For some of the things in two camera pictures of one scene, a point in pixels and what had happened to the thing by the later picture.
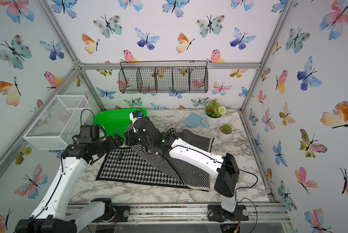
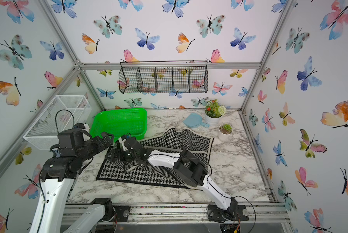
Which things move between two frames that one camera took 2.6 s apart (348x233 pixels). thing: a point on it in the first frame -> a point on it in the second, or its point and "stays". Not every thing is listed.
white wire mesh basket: x=56 y=126 stays
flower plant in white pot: x=214 y=112 stays
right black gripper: x=128 y=137 -> x=118 y=152
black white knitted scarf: x=144 y=162 stays
